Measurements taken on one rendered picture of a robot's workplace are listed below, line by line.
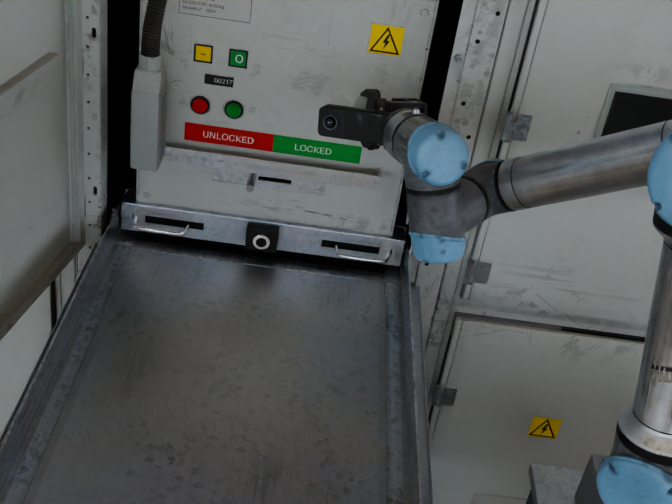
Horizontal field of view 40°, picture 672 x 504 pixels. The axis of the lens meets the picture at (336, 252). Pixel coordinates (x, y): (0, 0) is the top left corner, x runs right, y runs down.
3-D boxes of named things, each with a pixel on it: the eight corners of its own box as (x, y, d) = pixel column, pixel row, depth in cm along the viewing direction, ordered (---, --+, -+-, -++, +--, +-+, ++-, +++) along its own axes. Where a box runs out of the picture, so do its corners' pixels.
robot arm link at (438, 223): (490, 242, 131) (485, 169, 127) (448, 271, 123) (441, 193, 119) (443, 235, 135) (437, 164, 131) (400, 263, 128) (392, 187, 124)
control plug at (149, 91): (157, 173, 157) (160, 77, 147) (129, 169, 157) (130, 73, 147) (166, 152, 163) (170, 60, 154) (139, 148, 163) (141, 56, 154)
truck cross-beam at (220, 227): (399, 266, 177) (405, 241, 174) (120, 229, 175) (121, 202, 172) (399, 253, 181) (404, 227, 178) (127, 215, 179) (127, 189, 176)
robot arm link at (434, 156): (419, 198, 118) (413, 134, 115) (393, 177, 128) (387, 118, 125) (475, 187, 119) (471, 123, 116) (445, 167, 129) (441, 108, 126)
